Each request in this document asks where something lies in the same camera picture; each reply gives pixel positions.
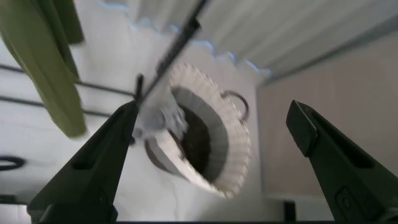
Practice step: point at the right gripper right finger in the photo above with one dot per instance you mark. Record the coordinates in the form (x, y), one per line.
(351, 180)

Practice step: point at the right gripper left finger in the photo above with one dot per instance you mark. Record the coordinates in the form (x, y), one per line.
(84, 180)

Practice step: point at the green printed shirt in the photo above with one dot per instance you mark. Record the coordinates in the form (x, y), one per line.
(46, 77)

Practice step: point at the white laundry basket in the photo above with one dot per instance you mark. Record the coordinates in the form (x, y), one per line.
(230, 149)

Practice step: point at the black clothes rack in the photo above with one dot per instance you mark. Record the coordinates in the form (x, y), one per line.
(177, 46)

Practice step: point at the pale grey garment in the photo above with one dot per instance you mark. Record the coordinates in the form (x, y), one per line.
(161, 118)

